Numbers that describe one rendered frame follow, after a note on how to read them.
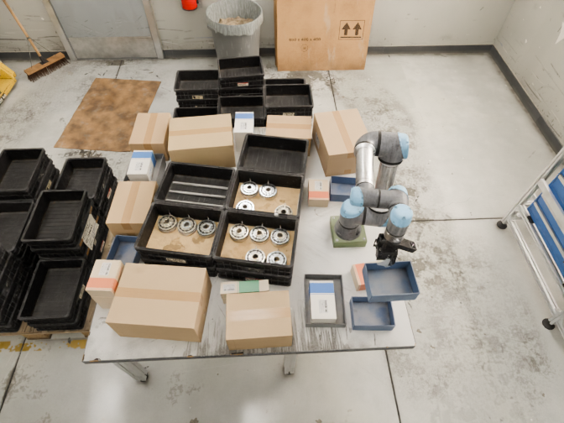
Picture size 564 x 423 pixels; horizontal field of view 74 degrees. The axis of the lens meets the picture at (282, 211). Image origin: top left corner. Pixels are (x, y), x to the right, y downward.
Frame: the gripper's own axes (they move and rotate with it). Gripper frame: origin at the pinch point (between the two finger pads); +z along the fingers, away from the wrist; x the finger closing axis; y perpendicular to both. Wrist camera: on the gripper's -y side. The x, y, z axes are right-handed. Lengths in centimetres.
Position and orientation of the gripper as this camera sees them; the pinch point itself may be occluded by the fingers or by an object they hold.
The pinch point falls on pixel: (387, 263)
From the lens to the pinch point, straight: 169.7
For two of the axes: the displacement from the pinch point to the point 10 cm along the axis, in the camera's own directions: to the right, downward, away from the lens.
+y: -10.0, 0.1, -0.2
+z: -0.1, 6.4, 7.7
